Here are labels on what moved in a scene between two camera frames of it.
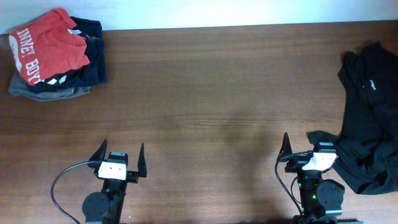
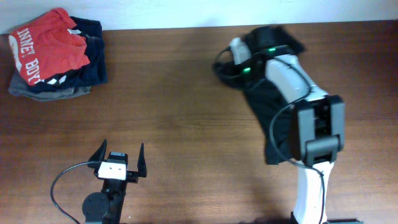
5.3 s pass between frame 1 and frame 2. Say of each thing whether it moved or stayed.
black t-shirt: moved
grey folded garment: stayed
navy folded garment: stayed
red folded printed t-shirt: stayed
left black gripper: stayed
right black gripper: moved
